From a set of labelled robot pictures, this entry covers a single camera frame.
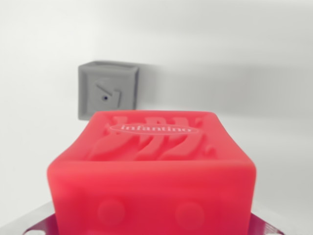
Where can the black-tipped silver gripper right finger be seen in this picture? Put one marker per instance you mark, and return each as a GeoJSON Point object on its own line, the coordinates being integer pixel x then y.
{"type": "Point", "coordinates": [262, 226]}

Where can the black-tipped silver gripper left finger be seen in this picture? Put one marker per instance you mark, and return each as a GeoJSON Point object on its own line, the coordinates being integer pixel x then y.
{"type": "Point", "coordinates": [45, 224]}

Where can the grey rubber cube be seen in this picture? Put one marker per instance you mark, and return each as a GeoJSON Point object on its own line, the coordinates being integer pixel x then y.
{"type": "Point", "coordinates": [107, 90]}

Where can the red infantino rubber cube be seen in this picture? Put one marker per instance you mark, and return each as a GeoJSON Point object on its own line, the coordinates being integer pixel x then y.
{"type": "Point", "coordinates": [151, 183]}

